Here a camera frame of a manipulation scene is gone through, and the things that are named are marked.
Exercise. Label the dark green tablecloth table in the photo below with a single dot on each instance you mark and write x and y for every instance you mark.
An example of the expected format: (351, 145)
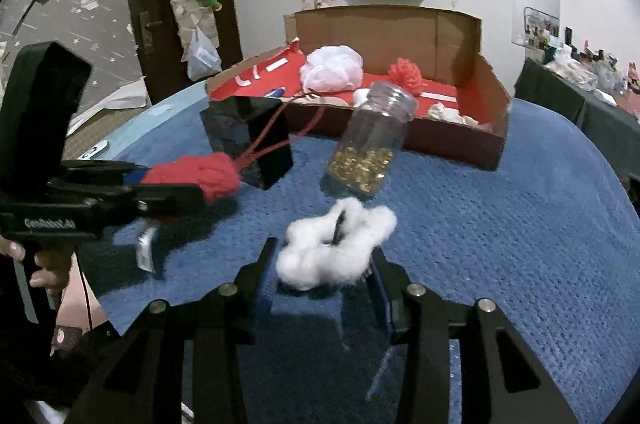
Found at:
(612, 130)

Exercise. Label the clear plastic bag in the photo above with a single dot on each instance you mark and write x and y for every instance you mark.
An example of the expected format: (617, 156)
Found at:
(203, 59)

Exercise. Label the black floral gift box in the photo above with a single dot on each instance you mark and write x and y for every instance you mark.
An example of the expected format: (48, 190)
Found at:
(232, 125)

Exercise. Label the clear jar with gold beads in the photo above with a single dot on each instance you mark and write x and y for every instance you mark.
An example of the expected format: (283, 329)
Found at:
(372, 139)

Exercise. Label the cream crocheted item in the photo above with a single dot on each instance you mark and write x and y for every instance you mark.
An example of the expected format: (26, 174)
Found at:
(440, 112)

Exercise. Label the blue textured blanket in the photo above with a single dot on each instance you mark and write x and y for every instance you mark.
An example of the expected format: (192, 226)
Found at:
(550, 235)

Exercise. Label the red knitted pouch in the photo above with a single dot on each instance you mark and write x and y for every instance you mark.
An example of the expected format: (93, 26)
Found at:
(217, 174)

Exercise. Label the person left hand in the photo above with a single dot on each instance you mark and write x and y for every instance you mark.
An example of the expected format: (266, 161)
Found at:
(52, 267)

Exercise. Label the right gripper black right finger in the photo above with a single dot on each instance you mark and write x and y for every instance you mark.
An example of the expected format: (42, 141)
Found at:
(502, 380)

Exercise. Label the red mesh bath pouf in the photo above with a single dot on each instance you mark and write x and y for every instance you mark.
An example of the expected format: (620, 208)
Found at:
(406, 75)

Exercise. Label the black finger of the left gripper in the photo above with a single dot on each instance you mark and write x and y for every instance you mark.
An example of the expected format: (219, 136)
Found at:
(101, 172)
(124, 203)

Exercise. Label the white mesh bath pouf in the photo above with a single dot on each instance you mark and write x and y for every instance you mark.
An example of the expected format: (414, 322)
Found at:
(332, 69)

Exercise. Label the white cotton wad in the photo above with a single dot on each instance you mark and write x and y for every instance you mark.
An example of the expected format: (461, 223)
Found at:
(335, 248)

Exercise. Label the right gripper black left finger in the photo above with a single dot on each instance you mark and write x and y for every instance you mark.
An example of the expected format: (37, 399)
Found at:
(140, 381)

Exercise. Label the brown cardboard box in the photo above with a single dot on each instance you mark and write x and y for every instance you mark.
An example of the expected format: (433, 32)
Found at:
(434, 54)

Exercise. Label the brown round powder puff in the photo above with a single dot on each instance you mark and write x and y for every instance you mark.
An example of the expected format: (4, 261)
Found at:
(324, 100)

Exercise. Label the blue white tube package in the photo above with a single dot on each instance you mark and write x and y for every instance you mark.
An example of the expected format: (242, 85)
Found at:
(276, 93)

